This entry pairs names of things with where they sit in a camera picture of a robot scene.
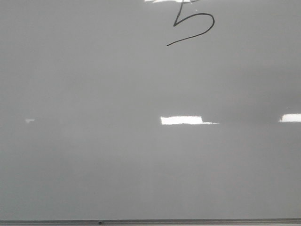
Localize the white whiteboard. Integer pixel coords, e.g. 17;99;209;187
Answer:
0;0;301;220

